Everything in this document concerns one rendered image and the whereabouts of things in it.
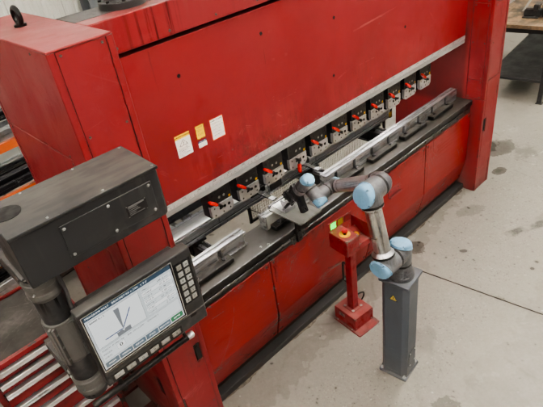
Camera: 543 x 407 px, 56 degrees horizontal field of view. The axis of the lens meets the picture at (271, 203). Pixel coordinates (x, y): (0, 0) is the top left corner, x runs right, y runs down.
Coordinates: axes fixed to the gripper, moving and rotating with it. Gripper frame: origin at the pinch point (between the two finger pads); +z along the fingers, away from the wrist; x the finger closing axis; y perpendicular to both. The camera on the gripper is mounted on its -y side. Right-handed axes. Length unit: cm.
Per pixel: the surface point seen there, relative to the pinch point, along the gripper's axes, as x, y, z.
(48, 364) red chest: 150, 0, 23
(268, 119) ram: 0, 41, -38
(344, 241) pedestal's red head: -18.0, -35.9, 0.6
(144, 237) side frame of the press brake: 96, 15, -46
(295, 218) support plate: 4.0, -8.5, -5.8
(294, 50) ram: -26, 62, -60
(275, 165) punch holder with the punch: -0.9, 22.4, -15.6
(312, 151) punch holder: -31.4, 20.0, -10.8
